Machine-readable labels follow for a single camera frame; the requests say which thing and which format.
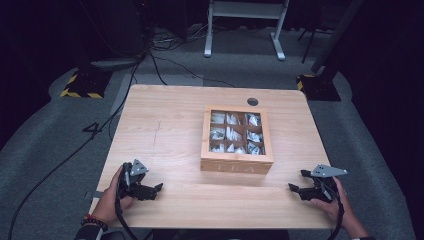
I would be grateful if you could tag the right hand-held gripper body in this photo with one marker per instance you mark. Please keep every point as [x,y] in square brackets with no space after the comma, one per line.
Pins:
[325,186]

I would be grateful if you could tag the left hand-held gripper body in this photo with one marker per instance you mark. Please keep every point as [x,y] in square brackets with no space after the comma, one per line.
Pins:
[133,181]

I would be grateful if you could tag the wooden tea box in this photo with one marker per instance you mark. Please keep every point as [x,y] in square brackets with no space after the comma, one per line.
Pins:
[236,163]

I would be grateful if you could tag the person's right hand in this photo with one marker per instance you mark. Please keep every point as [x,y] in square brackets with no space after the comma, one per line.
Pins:
[338,208]

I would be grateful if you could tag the person's left hand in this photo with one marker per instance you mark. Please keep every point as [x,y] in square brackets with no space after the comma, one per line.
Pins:
[108,203]

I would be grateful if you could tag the grey tape strip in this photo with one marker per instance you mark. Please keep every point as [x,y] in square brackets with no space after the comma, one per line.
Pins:
[90,195]

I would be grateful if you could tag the pile of white tea packets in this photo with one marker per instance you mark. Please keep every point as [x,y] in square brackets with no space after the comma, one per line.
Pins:
[233,134]

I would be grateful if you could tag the yellow striped black stand base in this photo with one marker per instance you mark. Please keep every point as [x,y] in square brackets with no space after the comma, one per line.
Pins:
[320,87]
[85,85]

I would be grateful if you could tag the grey table grommet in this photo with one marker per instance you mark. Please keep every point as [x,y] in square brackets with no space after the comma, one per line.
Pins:
[252,101]

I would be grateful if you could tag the black tripod legs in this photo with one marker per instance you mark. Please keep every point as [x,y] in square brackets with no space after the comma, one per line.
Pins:
[311,43]

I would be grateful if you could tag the dark slanted stand pole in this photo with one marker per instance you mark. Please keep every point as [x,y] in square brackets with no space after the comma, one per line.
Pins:
[336,36]

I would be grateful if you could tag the white desk frame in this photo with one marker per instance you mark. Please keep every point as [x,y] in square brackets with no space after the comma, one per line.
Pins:
[245,10]

